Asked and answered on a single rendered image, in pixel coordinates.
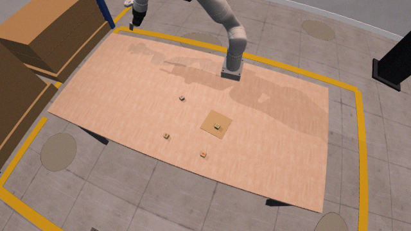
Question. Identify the tan flat mat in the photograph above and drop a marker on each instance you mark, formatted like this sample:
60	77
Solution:
211	120

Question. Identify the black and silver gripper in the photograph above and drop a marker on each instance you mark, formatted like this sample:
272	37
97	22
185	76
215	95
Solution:
138	11

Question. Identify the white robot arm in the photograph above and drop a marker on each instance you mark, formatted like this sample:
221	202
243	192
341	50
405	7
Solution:
220	12

